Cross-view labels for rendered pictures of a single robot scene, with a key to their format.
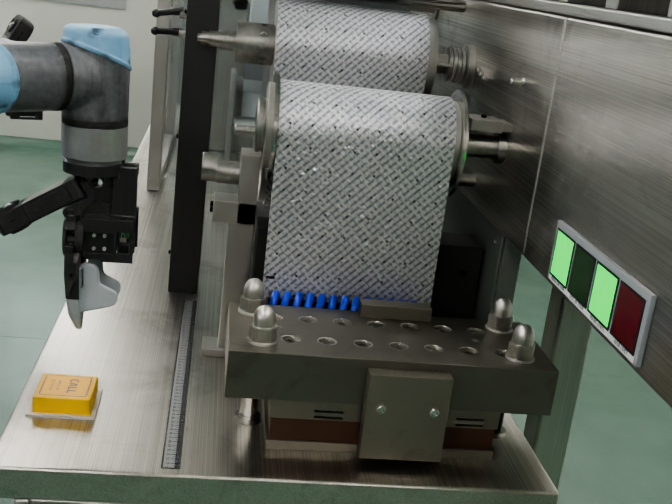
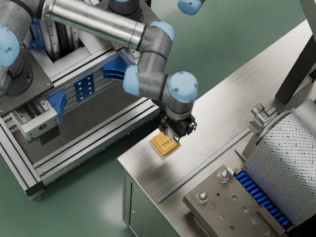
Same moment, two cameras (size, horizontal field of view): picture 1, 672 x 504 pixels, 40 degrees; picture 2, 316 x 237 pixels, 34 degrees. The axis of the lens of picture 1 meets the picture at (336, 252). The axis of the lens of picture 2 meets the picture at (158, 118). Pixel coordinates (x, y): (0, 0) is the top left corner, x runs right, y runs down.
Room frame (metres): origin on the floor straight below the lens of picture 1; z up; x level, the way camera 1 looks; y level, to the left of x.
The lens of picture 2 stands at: (0.63, -0.15, 2.52)
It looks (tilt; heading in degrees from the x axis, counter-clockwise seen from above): 66 degrees down; 51
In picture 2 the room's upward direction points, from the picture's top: 9 degrees clockwise
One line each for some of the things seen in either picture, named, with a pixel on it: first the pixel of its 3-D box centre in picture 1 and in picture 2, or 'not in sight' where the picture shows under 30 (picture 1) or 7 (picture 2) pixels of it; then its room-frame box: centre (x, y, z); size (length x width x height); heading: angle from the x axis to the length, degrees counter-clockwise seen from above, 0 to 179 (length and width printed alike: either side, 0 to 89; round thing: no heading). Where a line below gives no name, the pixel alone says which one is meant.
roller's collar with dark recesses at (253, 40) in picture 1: (254, 43); not in sight; (1.50, 0.17, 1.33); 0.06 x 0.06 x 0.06; 8
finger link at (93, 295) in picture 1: (92, 297); (171, 135); (1.05, 0.29, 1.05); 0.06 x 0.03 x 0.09; 99
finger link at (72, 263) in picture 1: (73, 262); (166, 125); (1.04, 0.31, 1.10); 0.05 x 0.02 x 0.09; 9
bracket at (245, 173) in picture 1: (228, 254); (256, 135); (1.28, 0.15, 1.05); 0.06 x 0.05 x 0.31; 98
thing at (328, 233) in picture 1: (354, 242); (276, 188); (1.21, -0.02, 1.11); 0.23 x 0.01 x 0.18; 98
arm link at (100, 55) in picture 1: (93, 75); (180, 92); (1.06, 0.30, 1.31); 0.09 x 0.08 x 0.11; 134
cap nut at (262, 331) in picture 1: (263, 323); (202, 196); (1.03, 0.07, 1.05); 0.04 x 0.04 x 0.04
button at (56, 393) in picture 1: (66, 394); (165, 142); (1.06, 0.32, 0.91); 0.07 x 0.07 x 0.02; 8
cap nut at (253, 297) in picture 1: (253, 294); (224, 174); (1.12, 0.10, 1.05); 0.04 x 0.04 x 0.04
